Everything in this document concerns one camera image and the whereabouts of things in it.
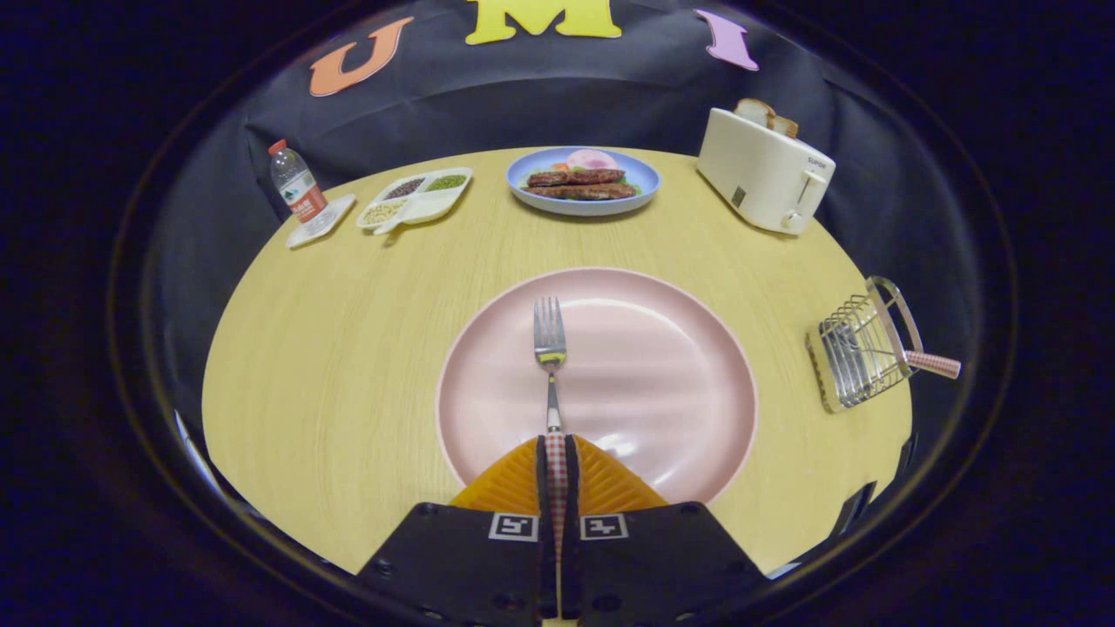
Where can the green lettuce leaves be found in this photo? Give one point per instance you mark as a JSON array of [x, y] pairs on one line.
[[523, 181]]

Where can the white divided tray with grains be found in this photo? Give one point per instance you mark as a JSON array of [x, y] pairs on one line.
[[431, 207]]

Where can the blue plate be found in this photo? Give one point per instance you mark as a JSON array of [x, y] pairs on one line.
[[584, 207]]

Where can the brown meat strip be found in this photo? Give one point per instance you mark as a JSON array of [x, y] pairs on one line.
[[592, 191], [575, 177]]

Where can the toast bread slice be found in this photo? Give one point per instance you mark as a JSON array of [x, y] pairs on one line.
[[754, 111], [786, 126]]

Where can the white toaster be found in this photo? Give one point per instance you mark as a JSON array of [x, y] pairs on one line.
[[758, 170]]

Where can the clear water bottle red cap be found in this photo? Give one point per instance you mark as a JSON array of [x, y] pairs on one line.
[[300, 196]]

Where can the white square coaster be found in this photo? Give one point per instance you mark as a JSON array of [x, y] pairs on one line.
[[341, 209]]

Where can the pink plate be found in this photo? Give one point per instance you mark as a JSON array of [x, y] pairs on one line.
[[653, 374]]

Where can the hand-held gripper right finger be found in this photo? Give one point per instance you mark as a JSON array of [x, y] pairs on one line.
[[571, 488]]

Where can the pink ham slice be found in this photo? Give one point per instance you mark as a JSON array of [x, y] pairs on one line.
[[592, 159]]

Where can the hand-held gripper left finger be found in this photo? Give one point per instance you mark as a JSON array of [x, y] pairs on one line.
[[542, 488]]

